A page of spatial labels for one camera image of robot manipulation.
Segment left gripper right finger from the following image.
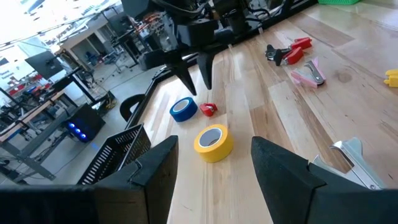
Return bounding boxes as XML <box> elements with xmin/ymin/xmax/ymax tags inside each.
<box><xmin>250</xmin><ymin>136</ymin><xmax>369</xmax><ymax>224</ymax></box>

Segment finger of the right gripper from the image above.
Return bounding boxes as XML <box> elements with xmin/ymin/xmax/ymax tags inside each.
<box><xmin>196</xmin><ymin>51</ymin><xmax>218</xmax><ymax>91</ymax></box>
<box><xmin>166</xmin><ymin>55</ymin><xmax>198</xmax><ymax>96</ymax></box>

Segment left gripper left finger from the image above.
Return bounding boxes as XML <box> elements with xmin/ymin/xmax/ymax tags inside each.
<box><xmin>95</xmin><ymin>135</ymin><xmax>180</xmax><ymax>224</ymax></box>

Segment dark blue tape roll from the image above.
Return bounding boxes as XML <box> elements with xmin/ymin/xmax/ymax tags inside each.
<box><xmin>169</xmin><ymin>96</ymin><xmax>199</xmax><ymax>123</ymax></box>

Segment yellow tape roll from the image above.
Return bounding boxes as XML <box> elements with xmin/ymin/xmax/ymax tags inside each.
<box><xmin>193</xmin><ymin>124</ymin><xmax>235</xmax><ymax>164</ymax></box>

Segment pink staple remover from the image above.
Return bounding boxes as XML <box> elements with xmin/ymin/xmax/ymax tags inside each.
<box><xmin>289</xmin><ymin>57</ymin><xmax>326</xmax><ymax>90</ymax></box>

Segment black slotted basket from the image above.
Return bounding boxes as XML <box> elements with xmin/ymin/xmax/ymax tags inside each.
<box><xmin>76</xmin><ymin>123</ymin><xmax>152</xmax><ymax>186</ymax></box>

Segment black equipment cart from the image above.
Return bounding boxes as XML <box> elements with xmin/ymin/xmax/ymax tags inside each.
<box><xmin>107</xmin><ymin>11</ymin><xmax>141</xmax><ymax>68</ymax></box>

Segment black computer tower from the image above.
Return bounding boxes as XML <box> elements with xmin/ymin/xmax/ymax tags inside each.
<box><xmin>63</xmin><ymin>103</ymin><xmax>106</xmax><ymax>144</ymax></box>

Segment grey open cabinet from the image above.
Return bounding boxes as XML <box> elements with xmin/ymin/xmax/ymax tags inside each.
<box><xmin>58</xmin><ymin>17</ymin><xmax>118</xmax><ymax>71</ymax></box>

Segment black monitor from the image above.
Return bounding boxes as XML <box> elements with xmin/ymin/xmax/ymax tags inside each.
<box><xmin>24</xmin><ymin>50</ymin><xmax>65</xmax><ymax>81</ymax></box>

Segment wooden workbench grey legs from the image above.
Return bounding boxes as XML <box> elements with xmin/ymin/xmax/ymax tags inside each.
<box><xmin>0</xmin><ymin>90</ymin><xmax>71</xmax><ymax>183</ymax></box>

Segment green slotted basket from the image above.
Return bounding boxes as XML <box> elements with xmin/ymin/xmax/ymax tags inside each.
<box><xmin>317</xmin><ymin>0</ymin><xmax>361</xmax><ymax>6</ymax></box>

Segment black arched handle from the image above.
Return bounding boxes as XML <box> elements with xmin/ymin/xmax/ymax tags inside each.
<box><xmin>119</xmin><ymin>93</ymin><xmax>147</xmax><ymax>123</ymax></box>

